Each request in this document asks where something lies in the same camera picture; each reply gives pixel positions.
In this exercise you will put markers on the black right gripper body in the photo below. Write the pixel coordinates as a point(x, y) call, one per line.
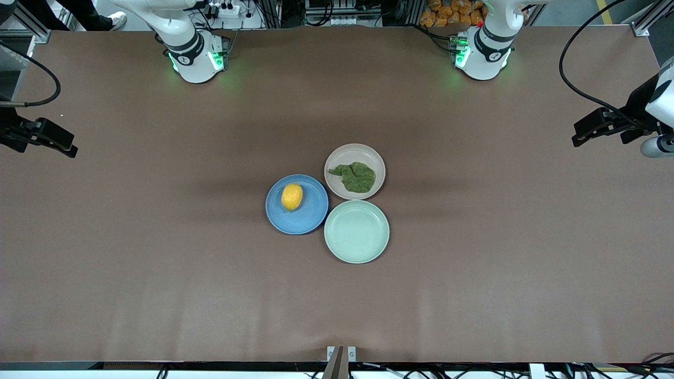
point(11, 131)

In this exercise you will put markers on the bag of orange items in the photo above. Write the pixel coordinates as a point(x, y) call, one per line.
point(447, 13)

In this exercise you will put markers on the metal table edge bracket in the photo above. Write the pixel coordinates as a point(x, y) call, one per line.
point(352, 353)

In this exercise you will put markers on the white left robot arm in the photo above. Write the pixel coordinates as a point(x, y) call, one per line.
point(482, 60)

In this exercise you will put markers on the black trouser leg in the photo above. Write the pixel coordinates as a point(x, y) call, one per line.
point(84, 10)

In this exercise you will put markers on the blue plate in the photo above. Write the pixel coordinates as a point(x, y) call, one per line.
point(310, 216)

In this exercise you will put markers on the green lettuce leaf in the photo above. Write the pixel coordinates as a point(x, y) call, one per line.
point(358, 177)

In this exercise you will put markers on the yellow lemon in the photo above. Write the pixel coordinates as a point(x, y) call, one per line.
point(291, 197)

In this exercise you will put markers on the beige plate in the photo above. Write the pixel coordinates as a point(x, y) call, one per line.
point(354, 152)

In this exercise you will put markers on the brown camera stand bar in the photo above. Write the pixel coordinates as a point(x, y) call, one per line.
point(336, 366)

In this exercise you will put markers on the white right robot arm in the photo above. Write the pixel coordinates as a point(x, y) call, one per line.
point(192, 66)

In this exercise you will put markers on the white shoe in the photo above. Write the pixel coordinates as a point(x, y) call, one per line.
point(118, 20)

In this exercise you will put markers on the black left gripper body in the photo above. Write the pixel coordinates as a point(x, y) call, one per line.
point(635, 111)

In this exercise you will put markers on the white power strip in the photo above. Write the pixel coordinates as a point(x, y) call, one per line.
point(224, 9)

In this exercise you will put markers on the light green plate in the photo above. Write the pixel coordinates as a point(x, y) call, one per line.
point(356, 231)

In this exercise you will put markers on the aluminium frame profile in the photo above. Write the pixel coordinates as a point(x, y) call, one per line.
point(37, 29)
point(650, 18)

